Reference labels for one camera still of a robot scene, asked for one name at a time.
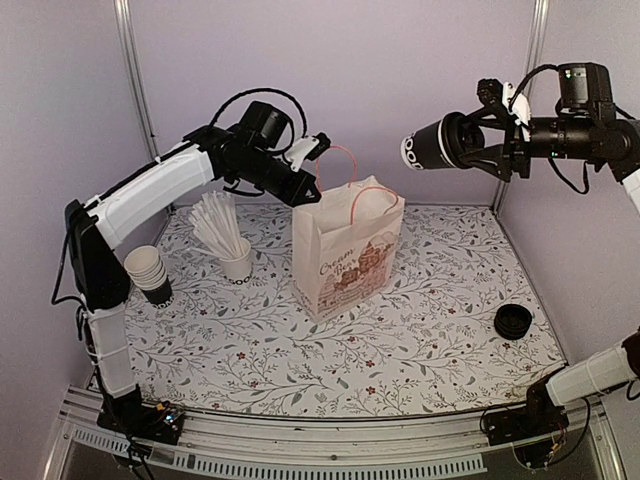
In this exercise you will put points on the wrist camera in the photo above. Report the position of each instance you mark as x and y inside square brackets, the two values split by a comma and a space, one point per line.
[492, 91]
[306, 148]

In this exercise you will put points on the black plastic cup lid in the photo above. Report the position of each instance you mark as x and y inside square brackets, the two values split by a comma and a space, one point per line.
[458, 140]

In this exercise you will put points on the bundle of wrapped straws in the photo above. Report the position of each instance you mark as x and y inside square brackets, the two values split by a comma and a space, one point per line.
[215, 225]

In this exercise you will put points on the left aluminium frame post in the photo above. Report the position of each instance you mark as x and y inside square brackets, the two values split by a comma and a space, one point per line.
[126, 35]

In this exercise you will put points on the paper takeout bag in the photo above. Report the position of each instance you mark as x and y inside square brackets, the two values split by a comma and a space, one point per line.
[344, 246]

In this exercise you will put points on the white cup holding straws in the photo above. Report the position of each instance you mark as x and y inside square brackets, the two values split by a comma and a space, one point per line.
[238, 271]

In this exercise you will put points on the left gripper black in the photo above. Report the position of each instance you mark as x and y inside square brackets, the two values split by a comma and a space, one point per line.
[305, 181]

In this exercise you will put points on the floral table mat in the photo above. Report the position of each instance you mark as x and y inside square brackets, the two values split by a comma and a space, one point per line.
[424, 345]

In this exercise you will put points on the stack of paper cups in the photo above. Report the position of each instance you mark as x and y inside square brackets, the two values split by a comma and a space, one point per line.
[147, 271]

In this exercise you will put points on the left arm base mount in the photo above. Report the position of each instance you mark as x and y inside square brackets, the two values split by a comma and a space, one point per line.
[162, 423]

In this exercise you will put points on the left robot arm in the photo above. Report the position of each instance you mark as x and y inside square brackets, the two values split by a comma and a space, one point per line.
[247, 151]

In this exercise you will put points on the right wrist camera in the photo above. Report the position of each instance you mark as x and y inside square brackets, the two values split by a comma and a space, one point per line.
[492, 91]

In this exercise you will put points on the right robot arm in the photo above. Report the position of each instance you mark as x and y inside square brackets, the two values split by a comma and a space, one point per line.
[574, 219]

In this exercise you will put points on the front aluminium rail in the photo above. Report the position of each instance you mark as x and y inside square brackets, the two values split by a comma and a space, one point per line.
[216, 445]

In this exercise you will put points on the black white paper cup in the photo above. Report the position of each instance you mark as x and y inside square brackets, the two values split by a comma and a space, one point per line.
[424, 150]

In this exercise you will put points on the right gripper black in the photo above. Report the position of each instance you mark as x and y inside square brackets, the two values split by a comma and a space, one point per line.
[514, 141]

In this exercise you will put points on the stack of black lids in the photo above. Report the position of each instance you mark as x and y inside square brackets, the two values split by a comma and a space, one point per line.
[512, 321]

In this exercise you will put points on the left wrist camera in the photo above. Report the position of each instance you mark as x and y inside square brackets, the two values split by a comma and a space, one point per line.
[306, 148]

